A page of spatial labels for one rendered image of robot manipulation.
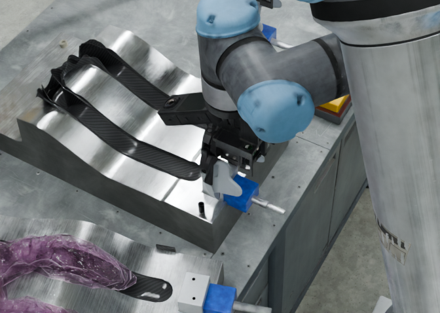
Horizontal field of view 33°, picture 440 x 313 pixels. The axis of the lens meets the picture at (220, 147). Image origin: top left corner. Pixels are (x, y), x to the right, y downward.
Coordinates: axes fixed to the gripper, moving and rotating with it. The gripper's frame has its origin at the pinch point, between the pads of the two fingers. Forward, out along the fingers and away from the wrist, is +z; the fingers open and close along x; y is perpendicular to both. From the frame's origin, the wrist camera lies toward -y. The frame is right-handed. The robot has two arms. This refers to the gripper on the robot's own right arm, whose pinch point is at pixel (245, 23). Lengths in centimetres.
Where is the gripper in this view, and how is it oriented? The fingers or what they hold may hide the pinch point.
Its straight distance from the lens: 134.1
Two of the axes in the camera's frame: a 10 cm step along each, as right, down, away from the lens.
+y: 8.6, 3.7, -3.5
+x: 5.0, -6.8, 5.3
